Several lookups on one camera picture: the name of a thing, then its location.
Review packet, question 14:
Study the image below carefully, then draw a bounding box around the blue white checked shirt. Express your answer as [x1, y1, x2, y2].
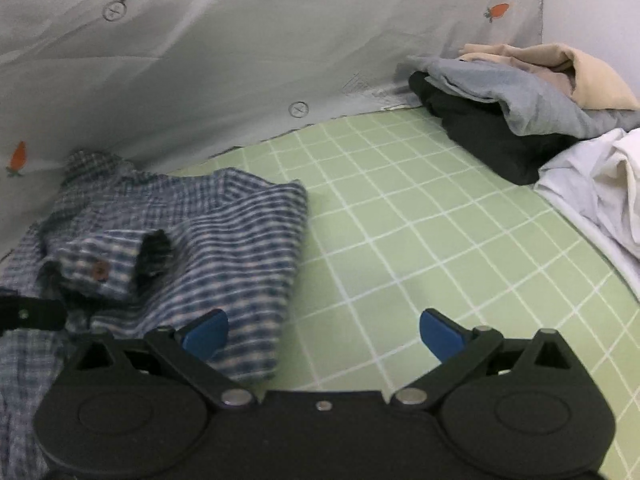
[0, 149, 309, 480]

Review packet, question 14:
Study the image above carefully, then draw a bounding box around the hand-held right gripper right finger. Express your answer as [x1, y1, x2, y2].
[390, 309, 577, 413]

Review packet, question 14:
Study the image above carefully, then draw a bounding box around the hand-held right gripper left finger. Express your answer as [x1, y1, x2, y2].
[67, 309, 259, 413]

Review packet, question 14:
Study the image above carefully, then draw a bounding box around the white garment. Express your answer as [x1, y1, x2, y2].
[534, 127, 640, 306]

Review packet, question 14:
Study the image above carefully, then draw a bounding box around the black garment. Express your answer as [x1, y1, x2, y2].
[409, 71, 579, 186]

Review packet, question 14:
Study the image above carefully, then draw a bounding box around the grey carrot print sheet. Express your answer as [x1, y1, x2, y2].
[0, 0, 546, 261]

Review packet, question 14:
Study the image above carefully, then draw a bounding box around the grey garment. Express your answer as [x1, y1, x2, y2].
[397, 56, 640, 140]

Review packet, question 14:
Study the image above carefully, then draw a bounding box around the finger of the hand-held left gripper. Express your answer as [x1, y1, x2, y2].
[0, 297, 69, 334]

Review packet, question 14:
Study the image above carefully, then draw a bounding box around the beige garment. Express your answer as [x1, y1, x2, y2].
[459, 42, 640, 111]

